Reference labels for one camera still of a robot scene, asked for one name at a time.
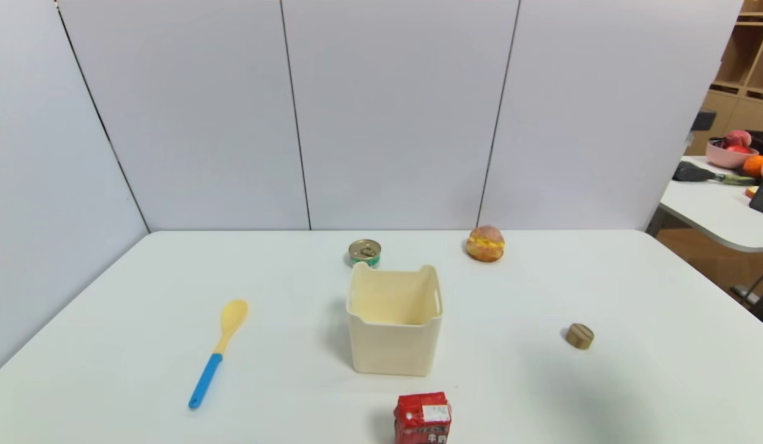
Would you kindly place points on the toy bread bun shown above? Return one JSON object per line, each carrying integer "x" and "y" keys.
{"x": 485, "y": 243}

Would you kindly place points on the orange fruit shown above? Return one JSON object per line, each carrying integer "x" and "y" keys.
{"x": 756, "y": 166}

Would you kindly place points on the white side table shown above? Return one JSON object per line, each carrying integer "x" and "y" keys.
{"x": 714, "y": 213}

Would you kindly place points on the pink peach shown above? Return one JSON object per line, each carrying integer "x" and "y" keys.
{"x": 738, "y": 137}

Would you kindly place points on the green cat food can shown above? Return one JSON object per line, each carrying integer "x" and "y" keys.
{"x": 364, "y": 250}

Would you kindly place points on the red milk carton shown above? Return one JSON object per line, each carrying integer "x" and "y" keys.
{"x": 422, "y": 420}

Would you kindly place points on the cream plastic box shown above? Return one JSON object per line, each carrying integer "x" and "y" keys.
{"x": 394, "y": 345}

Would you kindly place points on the red apple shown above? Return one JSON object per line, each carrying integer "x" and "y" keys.
{"x": 738, "y": 149}

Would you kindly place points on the black monitor corner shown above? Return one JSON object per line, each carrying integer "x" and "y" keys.
{"x": 704, "y": 119}

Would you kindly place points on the small brown wooden cylinder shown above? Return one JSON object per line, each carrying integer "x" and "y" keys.
{"x": 579, "y": 336}

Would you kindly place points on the pink bowl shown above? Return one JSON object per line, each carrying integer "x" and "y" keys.
{"x": 723, "y": 158}

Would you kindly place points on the wooden shelf unit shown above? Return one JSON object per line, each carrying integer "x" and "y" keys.
{"x": 736, "y": 111}

